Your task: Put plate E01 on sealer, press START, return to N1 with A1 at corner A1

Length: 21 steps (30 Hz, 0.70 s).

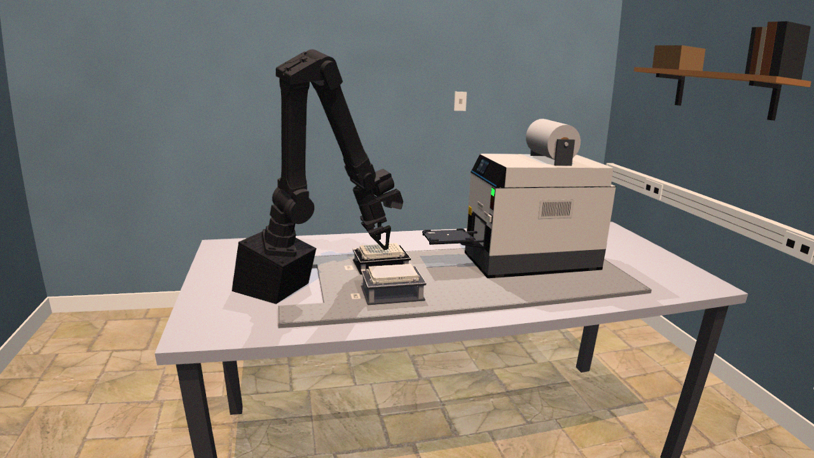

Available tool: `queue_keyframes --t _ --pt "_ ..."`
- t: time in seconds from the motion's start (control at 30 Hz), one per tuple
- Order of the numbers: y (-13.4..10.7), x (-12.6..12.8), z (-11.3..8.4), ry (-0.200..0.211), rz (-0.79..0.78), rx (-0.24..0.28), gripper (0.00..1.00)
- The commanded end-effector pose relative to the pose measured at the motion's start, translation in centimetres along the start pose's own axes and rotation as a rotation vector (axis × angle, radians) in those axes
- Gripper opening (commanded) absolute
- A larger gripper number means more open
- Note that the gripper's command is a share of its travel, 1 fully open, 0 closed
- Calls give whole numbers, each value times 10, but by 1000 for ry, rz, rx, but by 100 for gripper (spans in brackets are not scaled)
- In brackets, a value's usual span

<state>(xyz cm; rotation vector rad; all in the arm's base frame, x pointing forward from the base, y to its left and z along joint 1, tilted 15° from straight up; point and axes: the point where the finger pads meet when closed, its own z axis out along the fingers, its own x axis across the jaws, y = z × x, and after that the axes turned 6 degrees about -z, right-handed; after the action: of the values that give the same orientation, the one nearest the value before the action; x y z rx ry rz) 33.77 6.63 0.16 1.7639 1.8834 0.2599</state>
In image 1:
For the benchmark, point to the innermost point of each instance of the cream multi-well plate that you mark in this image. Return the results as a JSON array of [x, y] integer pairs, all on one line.
[[392, 273]]

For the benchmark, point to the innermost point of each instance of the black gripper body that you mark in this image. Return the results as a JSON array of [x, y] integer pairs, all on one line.
[[368, 219]]

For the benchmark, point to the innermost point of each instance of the beige plate with grid of square wells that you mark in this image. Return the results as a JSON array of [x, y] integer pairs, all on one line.
[[374, 251]]

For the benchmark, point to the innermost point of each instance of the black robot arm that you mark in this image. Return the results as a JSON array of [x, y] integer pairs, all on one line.
[[292, 204]]

